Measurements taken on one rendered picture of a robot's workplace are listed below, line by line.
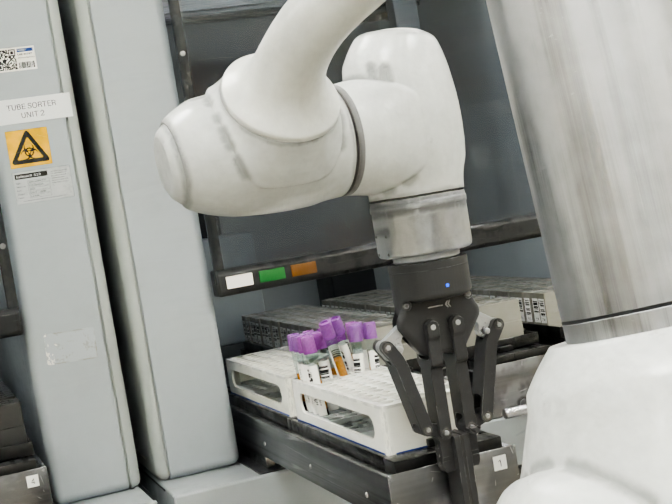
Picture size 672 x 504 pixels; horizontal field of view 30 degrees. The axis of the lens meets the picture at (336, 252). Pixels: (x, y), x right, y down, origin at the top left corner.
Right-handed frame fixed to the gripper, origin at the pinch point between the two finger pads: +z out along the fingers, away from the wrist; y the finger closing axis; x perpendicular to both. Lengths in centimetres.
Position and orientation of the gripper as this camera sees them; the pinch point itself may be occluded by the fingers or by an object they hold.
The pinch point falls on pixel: (460, 468)
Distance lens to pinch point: 120.5
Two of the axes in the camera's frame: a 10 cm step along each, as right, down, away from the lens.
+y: -9.3, 1.7, -3.3
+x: 3.3, 0.0, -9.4
